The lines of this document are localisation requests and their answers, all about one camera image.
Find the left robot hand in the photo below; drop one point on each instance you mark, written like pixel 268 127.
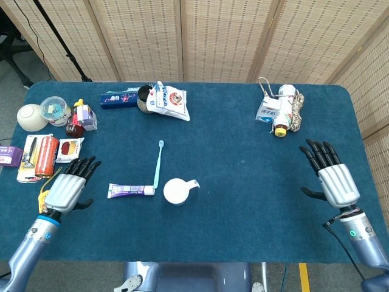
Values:
pixel 65 191

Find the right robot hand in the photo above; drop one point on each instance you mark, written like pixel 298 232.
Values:
pixel 338 184

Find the purple white toothpaste tube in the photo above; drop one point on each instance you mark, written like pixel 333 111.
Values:
pixel 127 191

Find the light blue toothbrush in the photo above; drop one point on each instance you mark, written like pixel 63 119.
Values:
pixel 158 167

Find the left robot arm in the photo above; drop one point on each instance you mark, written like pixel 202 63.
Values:
pixel 30 243

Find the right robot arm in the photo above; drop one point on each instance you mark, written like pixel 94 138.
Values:
pixel 364 243

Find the small purple white box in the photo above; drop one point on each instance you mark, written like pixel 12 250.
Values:
pixel 88 120

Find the white milk carton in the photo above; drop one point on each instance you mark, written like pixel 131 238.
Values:
pixel 267 114

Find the yellow tape measure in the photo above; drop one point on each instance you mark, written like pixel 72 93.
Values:
pixel 41 200

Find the orange can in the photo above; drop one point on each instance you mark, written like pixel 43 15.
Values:
pixel 46 156

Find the white red-yellow snack packet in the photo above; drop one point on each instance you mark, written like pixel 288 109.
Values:
pixel 69 149

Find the razor blister pack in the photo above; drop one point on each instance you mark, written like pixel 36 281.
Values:
pixel 27 158

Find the red-brown drink bottle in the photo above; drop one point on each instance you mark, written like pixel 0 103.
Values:
pixel 73 127

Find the clear plastic tub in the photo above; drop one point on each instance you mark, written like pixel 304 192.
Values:
pixel 54 111

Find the cream ceramic bowl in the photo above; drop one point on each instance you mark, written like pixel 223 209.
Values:
pixel 30 117

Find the white bottle with yellow cap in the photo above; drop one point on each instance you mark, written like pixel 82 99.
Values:
pixel 284 109

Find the dark blue long box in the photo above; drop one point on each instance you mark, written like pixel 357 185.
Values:
pixel 118 99

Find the blue table cloth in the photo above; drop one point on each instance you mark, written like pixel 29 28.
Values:
pixel 228 158

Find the glass jar with black lid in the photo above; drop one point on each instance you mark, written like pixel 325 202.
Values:
pixel 142 102

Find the white table leg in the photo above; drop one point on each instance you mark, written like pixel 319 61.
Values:
pixel 264 276

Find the white printed snack bag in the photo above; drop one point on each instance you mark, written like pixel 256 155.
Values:
pixel 171 102

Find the black tripod stand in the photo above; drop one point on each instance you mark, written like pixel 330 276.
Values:
pixel 60 45

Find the blue-grey robot torso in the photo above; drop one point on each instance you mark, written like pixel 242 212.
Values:
pixel 188 276

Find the black office chair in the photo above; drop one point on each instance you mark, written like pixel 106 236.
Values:
pixel 9 51

